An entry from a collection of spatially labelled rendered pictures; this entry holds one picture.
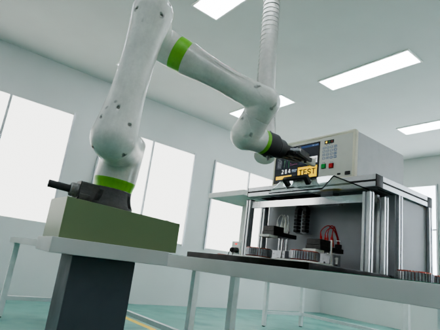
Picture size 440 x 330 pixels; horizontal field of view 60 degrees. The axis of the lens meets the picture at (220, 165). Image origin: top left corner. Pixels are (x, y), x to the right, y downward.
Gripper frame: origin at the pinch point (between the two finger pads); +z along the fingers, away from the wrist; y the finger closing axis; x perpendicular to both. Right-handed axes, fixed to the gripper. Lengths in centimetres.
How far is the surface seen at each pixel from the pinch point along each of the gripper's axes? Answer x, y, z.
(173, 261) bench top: -46, -44, -29
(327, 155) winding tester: 4.8, 1.7, 9.7
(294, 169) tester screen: 0.9, -15.7, 9.7
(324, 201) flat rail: -15.8, 4.0, 6.3
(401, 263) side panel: -36, 25, 25
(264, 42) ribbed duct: 152, -129, 83
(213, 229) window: 20, -469, 311
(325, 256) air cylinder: -36.6, 3.6, 9.1
